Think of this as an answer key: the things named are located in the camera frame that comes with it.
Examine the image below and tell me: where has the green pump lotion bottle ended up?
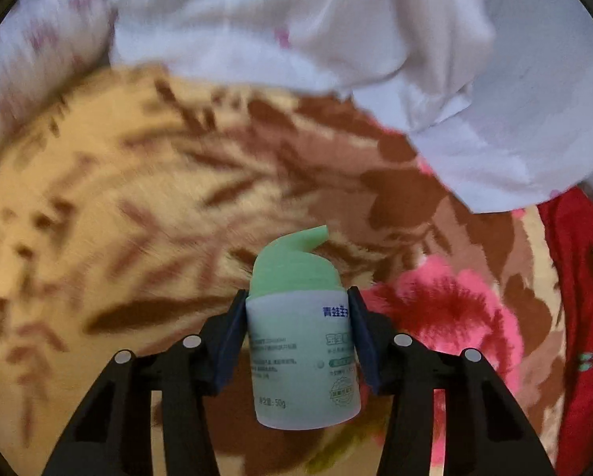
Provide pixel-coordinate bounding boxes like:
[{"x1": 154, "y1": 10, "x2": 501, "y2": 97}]
[{"x1": 246, "y1": 226, "x2": 361, "y2": 431}]

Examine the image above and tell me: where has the yellow floral fleece blanket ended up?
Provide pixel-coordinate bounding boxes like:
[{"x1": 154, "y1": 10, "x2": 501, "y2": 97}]
[{"x1": 0, "y1": 68, "x2": 566, "y2": 475}]

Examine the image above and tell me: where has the red cloth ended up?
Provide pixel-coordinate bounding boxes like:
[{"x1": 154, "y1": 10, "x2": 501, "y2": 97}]
[{"x1": 537, "y1": 187, "x2": 593, "y2": 475}]

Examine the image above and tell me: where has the sheer white curtain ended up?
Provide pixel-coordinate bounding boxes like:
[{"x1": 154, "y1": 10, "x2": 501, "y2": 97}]
[{"x1": 102, "y1": 0, "x2": 593, "y2": 213}]

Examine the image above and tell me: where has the floral pink white pillow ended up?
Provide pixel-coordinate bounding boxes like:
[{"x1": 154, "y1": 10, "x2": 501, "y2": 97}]
[{"x1": 0, "y1": 0, "x2": 112, "y2": 146}]

